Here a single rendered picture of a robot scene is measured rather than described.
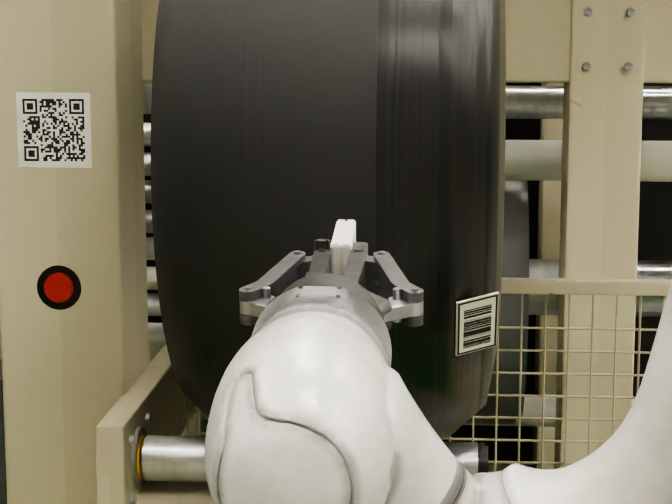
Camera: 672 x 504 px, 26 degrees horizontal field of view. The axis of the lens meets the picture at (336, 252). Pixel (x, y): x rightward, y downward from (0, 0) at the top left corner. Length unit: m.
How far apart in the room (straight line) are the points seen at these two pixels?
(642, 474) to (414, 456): 0.12
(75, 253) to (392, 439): 0.77
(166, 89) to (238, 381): 0.54
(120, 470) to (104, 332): 0.16
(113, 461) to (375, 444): 0.69
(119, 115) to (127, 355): 0.25
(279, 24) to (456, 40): 0.15
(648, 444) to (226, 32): 0.60
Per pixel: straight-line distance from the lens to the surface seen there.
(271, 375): 0.76
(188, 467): 1.44
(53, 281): 1.50
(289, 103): 1.23
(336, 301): 0.88
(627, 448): 0.81
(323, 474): 0.73
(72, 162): 1.48
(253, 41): 1.25
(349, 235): 1.10
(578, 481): 0.82
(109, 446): 1.41
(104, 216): 1.48
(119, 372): 1.51
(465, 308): 1.27
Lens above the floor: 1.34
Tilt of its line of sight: 9 degrees down
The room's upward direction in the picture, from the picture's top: straight up
